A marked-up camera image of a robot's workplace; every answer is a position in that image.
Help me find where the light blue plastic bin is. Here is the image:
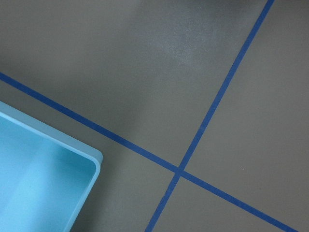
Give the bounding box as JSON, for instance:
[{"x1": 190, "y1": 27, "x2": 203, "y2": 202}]
[{"x1": 0, "y1": 103, "x2": 103, "y2": 232}]

